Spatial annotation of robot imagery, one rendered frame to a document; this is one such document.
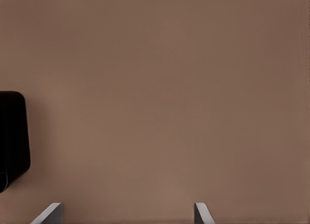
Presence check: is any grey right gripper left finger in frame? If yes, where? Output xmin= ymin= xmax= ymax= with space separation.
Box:
xmin=30 ymin=202 xmax=64 ymax=224

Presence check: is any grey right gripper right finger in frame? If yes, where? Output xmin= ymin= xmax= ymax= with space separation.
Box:
xmin=194 ymin=202 xmax=216 ymax=224

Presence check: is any black rounded container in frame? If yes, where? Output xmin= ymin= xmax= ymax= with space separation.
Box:
xmin=0 ymin=90 xmax=31 ymax=194

